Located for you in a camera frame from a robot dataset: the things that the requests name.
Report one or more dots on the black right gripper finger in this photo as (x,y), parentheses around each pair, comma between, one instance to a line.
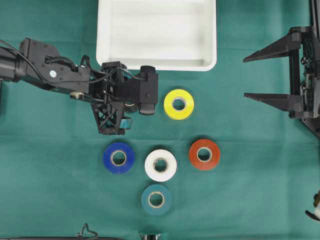
(279,101)
(283,47)

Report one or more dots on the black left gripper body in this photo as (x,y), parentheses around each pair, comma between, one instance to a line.
(102,90)

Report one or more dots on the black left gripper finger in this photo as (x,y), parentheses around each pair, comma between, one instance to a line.
(110,119)
(114,71)

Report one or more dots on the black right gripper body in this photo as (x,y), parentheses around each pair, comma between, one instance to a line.
(310,87)

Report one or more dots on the white tape roll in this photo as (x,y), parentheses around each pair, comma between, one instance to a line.
(160,165)

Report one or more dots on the black tape roll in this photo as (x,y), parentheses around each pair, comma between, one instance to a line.
(130,107)

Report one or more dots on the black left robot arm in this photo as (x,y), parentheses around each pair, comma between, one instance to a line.
(40,64)

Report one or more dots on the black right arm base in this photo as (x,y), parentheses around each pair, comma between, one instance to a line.
(313,124)

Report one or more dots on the blue tape roll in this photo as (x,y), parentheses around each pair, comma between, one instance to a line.
(118,158)

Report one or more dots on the white plastic tray case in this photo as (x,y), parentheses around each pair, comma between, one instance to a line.
(170,35)

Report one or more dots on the yellow tape roll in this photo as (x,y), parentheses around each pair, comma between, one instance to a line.
(178,104)

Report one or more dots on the teal green tape roll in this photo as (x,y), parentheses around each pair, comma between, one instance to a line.
(156,200)

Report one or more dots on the red tape roll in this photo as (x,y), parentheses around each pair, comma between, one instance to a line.
(204,154)

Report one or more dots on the green table cloth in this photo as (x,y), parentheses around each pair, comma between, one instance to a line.
(53,180)

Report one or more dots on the white black object right edge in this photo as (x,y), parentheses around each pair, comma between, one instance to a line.
(315,215)

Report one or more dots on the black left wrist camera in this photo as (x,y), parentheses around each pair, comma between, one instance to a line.
(142,89)

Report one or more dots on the metal camera mount bottom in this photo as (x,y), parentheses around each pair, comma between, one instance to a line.
(150,236)

